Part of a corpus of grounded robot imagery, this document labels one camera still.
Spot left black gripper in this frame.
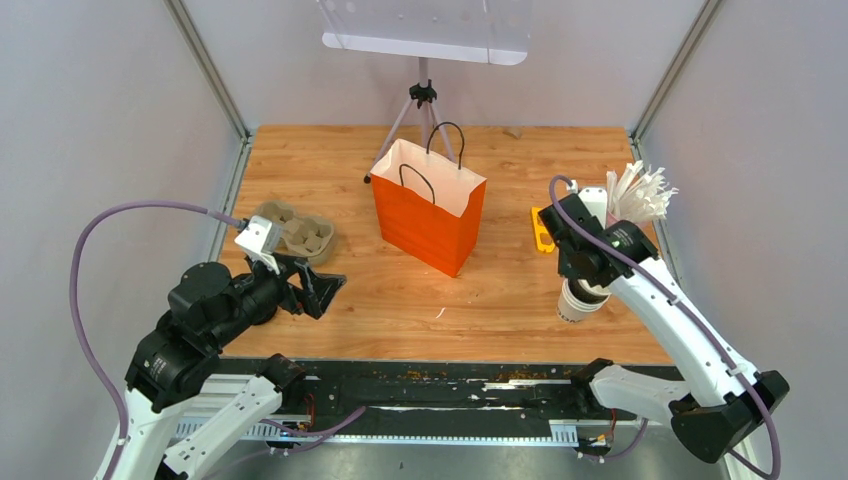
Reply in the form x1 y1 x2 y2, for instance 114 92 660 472
210 247 348 346

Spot orange paper bag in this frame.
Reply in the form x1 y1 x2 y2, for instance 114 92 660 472
369 139 487 277

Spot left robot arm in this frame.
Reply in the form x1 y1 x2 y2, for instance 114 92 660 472
96 254 347 479

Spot white wrapped straws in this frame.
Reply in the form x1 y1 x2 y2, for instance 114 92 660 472
606 160 679 226

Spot cardboard cup carrier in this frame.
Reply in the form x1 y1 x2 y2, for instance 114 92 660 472
253 200 337 266

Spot white paper cup stack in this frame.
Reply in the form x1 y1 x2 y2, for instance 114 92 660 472
556 279 611 323

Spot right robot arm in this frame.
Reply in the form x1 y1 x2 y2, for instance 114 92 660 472
537 193 790 470

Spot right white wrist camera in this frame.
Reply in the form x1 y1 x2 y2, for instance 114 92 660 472
578 187 609 227

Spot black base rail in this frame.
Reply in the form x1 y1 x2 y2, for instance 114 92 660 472
218 357 684 442

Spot yellow plastic triangle tool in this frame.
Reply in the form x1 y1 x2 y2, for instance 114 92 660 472
530 207 556 254

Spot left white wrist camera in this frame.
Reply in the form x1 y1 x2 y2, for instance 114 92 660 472
235 215 283 274

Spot tripod stand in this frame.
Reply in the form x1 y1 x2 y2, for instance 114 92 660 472
372 57 460 164

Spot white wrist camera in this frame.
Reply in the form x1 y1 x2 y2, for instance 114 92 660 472
578 187 609 227
235 215 283 274

